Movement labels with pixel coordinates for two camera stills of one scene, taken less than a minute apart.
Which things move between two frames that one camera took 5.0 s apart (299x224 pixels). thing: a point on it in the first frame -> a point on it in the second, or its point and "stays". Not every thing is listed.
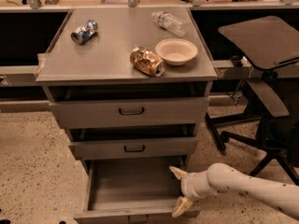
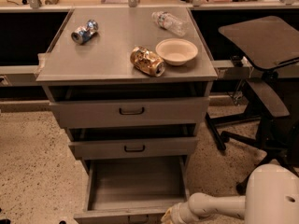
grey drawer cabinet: (132, 86) stays
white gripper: (188, 186) -> (177, 213)
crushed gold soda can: (147, 62) stays
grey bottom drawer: (135, 189) stays
